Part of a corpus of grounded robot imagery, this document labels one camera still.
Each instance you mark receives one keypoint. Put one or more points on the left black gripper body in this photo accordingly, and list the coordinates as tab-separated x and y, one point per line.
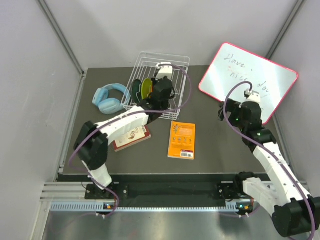
167	105

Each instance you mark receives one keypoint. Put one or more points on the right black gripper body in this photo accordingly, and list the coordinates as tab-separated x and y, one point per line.
234	107

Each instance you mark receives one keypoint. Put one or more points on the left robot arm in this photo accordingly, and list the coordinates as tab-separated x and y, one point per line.
92	143

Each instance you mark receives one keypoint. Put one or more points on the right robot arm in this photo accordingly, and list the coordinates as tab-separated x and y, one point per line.
292	208

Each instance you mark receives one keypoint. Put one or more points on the lime green plastic plate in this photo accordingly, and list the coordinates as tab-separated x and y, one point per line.
146	88

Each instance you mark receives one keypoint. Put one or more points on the dark green ceramic plate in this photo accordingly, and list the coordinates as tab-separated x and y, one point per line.
136	91

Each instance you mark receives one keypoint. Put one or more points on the orange paperback book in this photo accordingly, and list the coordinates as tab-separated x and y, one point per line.
182	140

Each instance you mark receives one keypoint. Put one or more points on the pink framed whiteboard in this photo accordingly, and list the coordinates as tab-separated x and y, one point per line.
232	65

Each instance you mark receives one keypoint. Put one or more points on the light blue headphones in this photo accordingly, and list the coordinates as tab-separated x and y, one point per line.
107	105

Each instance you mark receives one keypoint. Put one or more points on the red and white book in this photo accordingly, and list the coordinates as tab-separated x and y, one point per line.
134	136

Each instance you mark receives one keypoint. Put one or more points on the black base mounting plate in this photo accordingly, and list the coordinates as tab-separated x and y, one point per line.
216	186

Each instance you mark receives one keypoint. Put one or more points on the white wire dish rack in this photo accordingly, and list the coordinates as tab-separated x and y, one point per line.
145	68

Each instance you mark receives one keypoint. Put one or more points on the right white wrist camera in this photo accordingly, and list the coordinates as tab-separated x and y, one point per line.
252	96

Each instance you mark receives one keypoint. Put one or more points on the grey slotted cable duct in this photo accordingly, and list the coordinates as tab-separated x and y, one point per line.
230	207

